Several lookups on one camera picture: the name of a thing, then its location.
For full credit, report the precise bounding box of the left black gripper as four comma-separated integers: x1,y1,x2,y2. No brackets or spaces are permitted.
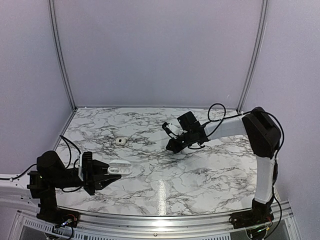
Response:
51,160,121,196

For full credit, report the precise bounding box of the white earbud charging case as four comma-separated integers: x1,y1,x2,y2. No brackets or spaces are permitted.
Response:
107,160,132,176

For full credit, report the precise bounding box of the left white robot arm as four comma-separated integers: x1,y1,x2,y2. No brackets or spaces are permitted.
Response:
0,150,131,223

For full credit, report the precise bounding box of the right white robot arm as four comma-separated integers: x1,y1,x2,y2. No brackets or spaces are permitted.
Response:
162,107,283,224

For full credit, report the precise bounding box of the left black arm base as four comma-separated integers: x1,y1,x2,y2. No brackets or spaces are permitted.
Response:
36,198,80,228

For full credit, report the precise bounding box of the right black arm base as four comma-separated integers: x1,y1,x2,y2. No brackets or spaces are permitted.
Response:
229,198,274,229

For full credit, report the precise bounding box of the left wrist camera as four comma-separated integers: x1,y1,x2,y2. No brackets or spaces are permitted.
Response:
78,151,93,182

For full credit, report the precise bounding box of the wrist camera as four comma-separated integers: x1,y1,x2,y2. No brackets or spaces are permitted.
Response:
78,151,93,182
161,111,201,139

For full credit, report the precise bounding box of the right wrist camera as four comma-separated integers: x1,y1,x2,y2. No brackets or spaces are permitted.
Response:
161,111,201,139

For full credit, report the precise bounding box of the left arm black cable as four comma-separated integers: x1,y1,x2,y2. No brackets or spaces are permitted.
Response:
7,134,86,193

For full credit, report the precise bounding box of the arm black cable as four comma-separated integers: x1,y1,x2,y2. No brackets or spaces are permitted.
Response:
189,103,285,156
7,134,86,193

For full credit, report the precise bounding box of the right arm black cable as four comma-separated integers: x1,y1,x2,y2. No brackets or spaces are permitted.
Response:
189,103,285,156

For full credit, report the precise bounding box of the front aluminium rail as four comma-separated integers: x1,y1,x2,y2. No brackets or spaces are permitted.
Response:
8,201,301,240

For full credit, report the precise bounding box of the right aluminium corner post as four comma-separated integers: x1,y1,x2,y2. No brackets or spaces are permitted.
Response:
236,0,270,113

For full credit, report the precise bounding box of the aluminium corner post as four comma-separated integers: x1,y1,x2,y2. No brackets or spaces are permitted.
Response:
47,0,77,111
236,0,270,113

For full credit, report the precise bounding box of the left aluminium corner post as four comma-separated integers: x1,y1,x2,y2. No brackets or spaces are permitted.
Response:
47,0,77,111

